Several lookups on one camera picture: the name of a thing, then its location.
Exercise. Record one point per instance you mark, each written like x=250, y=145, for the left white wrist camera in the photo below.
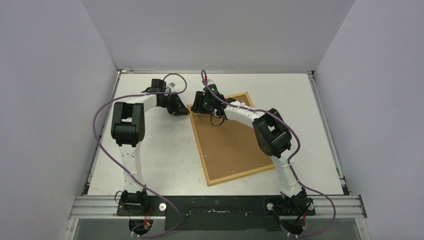
x=171, y=86

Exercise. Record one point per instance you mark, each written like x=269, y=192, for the brown cardboard backing board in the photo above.
x=228, y=145

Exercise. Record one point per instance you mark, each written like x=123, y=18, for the aluminium table rail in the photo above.
x=105, y=207

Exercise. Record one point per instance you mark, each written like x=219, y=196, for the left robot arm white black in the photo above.
x=128, y=130

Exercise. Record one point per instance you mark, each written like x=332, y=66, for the yellow picture frame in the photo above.
x=232, y=177

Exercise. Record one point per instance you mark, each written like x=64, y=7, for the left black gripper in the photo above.
x=178, y=108

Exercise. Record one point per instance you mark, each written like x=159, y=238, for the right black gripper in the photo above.
x=198, y=103

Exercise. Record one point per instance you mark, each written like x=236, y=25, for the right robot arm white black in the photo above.
x=273, y=138

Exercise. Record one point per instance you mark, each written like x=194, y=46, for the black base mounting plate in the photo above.
x=219, y=213

